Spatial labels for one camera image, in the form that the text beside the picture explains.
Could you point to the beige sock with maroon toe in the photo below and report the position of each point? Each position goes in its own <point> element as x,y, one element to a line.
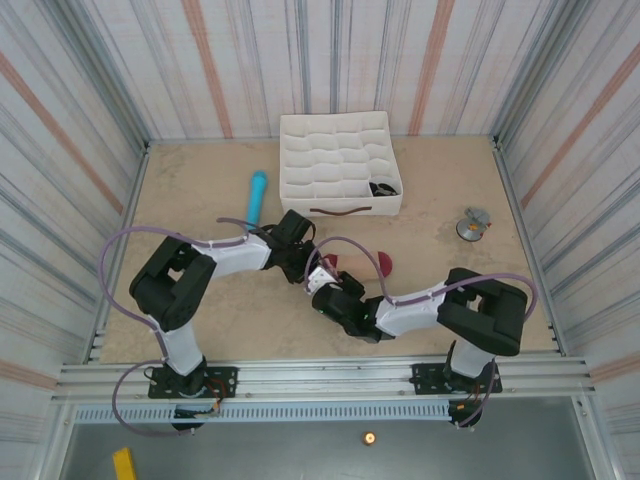
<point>360,265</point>

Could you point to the white fabric organizer box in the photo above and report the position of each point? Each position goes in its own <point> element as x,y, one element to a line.
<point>330,160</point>

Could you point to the black white striped sock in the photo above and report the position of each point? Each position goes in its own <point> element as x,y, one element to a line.
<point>384,188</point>

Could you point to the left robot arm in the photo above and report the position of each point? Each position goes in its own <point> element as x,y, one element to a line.
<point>170,285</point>

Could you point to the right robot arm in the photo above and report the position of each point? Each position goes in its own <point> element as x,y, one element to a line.
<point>480,310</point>

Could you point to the turquoise plastic tube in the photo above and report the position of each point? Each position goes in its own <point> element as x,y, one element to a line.
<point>257,197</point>

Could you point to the small grey metal toy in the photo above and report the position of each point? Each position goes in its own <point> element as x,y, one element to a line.
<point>470,229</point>

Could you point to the aluminium side profile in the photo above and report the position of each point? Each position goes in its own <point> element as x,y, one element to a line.
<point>137,175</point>
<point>506,175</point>

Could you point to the yellow block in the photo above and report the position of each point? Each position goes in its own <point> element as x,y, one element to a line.
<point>124,465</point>

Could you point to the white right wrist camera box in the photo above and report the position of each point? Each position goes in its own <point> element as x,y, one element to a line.
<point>317,280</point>

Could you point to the aluminium mounting rail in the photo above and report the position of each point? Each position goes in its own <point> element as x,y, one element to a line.
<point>320,380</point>

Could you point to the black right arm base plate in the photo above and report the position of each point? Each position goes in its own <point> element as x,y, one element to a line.
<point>425,377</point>

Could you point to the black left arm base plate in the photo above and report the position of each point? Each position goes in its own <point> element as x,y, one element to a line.
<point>225,380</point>

